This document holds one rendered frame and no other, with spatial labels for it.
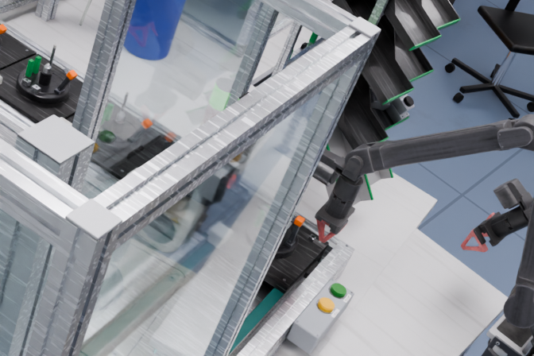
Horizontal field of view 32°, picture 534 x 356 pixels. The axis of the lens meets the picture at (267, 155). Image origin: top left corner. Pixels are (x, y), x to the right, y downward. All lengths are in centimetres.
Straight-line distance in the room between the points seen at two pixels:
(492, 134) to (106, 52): 94
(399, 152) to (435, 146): 8
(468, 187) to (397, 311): 237
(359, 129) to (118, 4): 123
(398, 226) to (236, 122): 198
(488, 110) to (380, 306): 323
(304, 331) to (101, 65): 102
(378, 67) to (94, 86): 111
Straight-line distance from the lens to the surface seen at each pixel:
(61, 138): 104
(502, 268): 444
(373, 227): 274
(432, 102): 539
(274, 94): 90
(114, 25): 134
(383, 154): 210
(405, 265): 268
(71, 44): 302
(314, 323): 221
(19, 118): 249
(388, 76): 238
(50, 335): 76
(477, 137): 203
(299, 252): 236
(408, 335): 248
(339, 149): 253
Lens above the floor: 244
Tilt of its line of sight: 34 degrees down
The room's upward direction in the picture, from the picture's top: 23 degrees clockwise
